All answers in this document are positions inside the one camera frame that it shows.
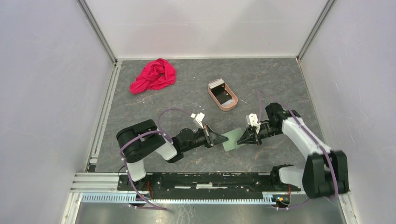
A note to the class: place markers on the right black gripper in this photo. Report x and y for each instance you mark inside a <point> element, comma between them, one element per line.
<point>248,137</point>

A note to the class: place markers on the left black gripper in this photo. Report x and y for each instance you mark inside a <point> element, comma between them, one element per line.
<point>212,137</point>

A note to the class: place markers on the green card holder wallet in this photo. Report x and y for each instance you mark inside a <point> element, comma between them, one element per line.
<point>232,136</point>

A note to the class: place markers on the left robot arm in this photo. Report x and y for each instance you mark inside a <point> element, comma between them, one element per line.
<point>138,141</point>

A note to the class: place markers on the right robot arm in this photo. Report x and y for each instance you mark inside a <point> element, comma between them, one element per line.
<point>326,170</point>

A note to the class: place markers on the pink oval card tray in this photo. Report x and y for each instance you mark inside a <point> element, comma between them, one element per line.
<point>232,94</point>

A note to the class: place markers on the stack of upright cards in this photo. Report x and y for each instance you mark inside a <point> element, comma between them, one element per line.
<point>215,83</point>

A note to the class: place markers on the red crumpled cloth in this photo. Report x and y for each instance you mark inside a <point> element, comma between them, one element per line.
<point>156,75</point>

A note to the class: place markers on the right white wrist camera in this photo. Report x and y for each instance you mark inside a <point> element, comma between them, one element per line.
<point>252,120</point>

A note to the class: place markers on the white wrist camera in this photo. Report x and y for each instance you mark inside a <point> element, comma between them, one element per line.
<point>198,119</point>
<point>252,120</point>

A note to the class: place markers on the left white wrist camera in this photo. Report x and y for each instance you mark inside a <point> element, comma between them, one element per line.
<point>198,119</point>

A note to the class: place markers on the aluminium frame rail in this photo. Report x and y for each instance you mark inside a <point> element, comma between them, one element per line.
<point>115,188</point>

